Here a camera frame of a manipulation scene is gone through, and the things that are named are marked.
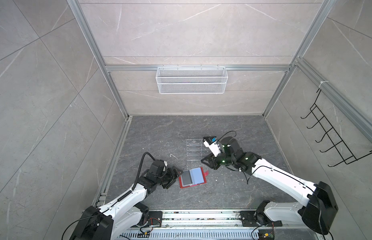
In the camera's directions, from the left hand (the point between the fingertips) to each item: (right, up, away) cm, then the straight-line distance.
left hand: (181, 172), depth 83 cm
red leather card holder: (+7, -4, +3) cm, 9 cm away
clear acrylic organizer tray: (+8, +11, +13) cm, 19 cm away
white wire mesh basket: (+4, +58, +17) cm, 61 cm away
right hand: (+12, +9, -6) cm, 16 cm away
